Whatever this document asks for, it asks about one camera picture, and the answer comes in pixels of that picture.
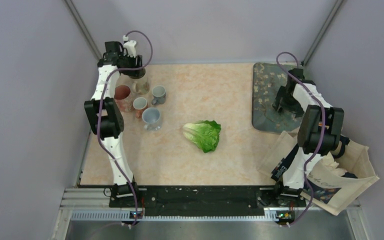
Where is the cream tall mug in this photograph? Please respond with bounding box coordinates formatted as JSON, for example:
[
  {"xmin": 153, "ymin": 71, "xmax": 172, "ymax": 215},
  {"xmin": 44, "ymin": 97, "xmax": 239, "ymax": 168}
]
[{"xmin": 132, "ymin": 76, "xmax": 150, "ymax": 95}]

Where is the large pink mug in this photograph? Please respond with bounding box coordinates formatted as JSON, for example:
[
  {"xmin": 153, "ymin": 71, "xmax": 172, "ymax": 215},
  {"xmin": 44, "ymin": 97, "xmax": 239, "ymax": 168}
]
[{"xmin": 114, "ymin": 85, "xmax": 135, "ymax": 112}]

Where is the terracotta pink mug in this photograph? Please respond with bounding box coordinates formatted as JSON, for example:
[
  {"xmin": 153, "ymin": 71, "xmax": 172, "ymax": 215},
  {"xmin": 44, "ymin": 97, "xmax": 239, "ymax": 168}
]
[{"xmin": 132, "ymin": 97, "xmax": 149, "ymax": 119}]

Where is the blue grey mug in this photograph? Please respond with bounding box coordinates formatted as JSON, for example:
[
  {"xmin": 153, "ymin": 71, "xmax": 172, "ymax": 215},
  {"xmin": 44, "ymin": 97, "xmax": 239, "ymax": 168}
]
[{"xmin": 151, "ymin": 85, "xmax": 167, "ymax": 106}]

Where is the pale blue glass mug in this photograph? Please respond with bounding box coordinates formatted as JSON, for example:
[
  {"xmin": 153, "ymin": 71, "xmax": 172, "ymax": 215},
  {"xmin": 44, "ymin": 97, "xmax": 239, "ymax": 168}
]
[{"xmin": 142, "ymin": 107, "xmax": 162, "ymax": 131}]

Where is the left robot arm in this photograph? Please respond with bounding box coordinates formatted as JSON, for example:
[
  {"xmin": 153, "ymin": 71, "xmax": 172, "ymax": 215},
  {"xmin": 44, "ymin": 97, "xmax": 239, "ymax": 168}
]
[{"xmin": 84, "ymin": 40, "xmax": 145, "ymax": 207}]

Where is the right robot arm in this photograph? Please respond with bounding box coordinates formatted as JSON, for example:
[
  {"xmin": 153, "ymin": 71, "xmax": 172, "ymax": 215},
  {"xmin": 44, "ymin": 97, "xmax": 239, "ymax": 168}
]
[{"xmin": 272, "ymin": 68, "xmax": 345, "ymax": 206}]

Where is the floral patterned tray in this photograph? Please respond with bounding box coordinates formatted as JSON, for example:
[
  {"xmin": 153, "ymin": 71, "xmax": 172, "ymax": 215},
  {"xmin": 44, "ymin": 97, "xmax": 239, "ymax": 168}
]
[{"xmin": 251, "ymin": 62, "xmax": 302, "ymax": 134}]

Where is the green lettuce head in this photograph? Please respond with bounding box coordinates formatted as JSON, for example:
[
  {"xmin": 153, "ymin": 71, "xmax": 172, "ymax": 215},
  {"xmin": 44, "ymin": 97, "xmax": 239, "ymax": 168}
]
[{"xmin": 182, "ymin": 120, "xmax": 222, "ymax": 153}]

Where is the beige tote bag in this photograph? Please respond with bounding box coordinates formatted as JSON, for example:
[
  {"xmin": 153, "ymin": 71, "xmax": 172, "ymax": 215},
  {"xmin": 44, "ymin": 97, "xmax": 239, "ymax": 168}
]
[{"xmin": 257, "ymin": 130, "xmax": 379, "ymax": 216}]

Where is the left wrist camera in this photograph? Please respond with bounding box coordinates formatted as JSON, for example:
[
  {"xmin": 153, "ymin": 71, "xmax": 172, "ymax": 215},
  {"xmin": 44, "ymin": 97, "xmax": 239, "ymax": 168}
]
[{"xmin": 122, "ymin": 35, "xmax": 137, "ymax": 58}]

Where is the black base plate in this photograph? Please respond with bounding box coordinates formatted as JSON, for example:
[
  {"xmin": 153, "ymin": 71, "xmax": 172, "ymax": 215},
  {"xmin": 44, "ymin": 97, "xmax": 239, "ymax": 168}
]
[{"xmin": 109, "ymin": 185, "xmax": 306, "ymax": 217}]

